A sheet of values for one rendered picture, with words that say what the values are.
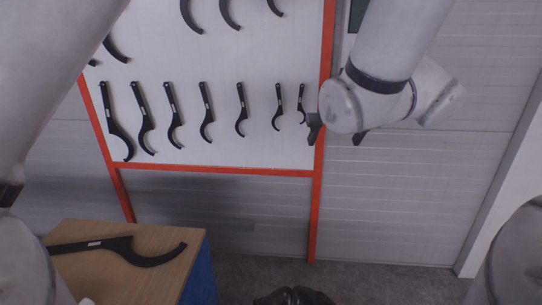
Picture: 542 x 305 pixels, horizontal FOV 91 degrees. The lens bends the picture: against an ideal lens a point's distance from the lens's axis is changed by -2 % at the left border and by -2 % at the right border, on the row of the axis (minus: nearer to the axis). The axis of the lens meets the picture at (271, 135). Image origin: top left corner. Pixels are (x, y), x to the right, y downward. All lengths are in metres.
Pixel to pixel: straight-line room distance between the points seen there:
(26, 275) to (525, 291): 0.33
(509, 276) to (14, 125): 0.48
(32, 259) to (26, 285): 0.02
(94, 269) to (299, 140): 1.16
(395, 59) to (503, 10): 1.41
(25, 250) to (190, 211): 1.98
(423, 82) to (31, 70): 0.52
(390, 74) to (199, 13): 1.27
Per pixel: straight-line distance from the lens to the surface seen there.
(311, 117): 0.67
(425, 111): 0.49
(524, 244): 0.26
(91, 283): 1.33
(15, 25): 0.44
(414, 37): 0.35
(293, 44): 1.47
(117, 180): 2.25
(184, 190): 2.10
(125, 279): 1.28
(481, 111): 1.88
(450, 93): 0.49
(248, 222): 2.11
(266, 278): 2.29
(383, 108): 0.41
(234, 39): 1.50
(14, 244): 0.27
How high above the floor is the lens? 1.89
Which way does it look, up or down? 28 degrees down
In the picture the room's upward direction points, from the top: 1 degrees counter-clockwise
